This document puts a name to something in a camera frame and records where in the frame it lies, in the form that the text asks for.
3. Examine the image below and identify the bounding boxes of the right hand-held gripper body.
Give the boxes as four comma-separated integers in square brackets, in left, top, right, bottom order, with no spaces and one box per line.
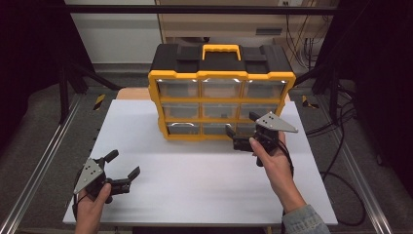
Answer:
[233,111,299,168]

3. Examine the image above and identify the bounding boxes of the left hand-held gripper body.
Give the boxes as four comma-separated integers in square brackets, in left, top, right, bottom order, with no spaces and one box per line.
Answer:
[73,157,132,205]

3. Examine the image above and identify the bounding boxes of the clear plastic pulled drawer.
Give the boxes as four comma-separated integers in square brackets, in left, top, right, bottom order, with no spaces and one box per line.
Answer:
[202,122,234,137]

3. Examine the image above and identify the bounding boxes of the yellow black organizer cabinet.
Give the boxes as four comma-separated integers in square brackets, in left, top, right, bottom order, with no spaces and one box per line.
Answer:
[147,43,297,142]

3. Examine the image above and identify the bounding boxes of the person's left hand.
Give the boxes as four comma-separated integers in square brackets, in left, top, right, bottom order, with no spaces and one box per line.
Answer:
[73,183,113,230]

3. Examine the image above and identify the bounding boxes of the person's right hand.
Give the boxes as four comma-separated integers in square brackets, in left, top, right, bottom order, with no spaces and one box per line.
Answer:
[248,131,298,196]

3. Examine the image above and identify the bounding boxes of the yellow black tape marker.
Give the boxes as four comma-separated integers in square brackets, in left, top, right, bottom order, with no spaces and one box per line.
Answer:
[301,95,320,110]
[93,94,107,111]

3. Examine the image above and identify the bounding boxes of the wooden board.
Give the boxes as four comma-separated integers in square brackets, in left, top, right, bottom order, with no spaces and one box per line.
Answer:
[115,86,291,102]

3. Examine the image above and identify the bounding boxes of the set of clear cabinet drawers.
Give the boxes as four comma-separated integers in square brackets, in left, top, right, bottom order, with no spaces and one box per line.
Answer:
[156,78,287,137]

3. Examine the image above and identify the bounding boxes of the dark grey label plate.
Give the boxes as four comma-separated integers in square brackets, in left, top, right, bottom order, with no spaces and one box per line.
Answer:
[255,27,283,36]

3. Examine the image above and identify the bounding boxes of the light wooden cabinet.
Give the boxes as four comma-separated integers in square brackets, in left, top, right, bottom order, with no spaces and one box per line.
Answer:
[155,0,329,48]

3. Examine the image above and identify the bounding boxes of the light blue denim sleeve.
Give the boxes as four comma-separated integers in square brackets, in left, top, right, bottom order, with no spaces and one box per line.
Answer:
[281,204,332,234]

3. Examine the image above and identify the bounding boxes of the black curtain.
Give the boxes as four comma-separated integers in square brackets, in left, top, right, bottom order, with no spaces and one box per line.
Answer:
[0,0,95,152]
[319,0,413,198]

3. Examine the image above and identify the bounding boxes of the white panel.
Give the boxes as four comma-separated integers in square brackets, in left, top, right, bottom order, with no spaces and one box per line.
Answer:
[64,0,164,64]

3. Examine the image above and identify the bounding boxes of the black horizontal bar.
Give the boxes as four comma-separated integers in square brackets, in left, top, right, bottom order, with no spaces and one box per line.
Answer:
[64,4,339,16]

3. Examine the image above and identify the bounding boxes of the left hand-held gripper cable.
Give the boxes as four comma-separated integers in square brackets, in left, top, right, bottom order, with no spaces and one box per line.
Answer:
[72,181,89,221]

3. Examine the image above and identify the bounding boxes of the hand-held gripper cable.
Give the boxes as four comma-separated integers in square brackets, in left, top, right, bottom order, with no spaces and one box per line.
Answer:
[72,181,89,221]
[276,139,295,178]

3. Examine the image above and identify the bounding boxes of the right hand-held gripper cable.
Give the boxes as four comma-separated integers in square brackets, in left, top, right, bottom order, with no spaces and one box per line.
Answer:
[276,139,295,178]

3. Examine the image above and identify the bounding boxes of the aluminium rail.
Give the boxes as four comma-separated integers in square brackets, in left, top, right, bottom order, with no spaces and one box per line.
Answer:
[316,97,394,234]
[0,94,83,234]

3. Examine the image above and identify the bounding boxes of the bundle of black cables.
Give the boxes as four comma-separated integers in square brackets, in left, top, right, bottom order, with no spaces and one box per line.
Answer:
[305,82,358,137]

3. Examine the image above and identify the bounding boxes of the black frame strut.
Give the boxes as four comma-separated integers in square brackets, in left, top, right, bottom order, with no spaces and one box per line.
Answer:
[293,62,341,125]
[57,62,123,125]

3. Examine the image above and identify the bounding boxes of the hanging black cables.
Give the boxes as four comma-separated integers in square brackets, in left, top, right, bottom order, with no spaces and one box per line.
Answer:
[284,13,329,71]

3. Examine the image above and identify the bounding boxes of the long black looped cable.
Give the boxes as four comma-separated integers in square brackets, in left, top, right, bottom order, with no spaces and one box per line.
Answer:
[319,106,367,227]

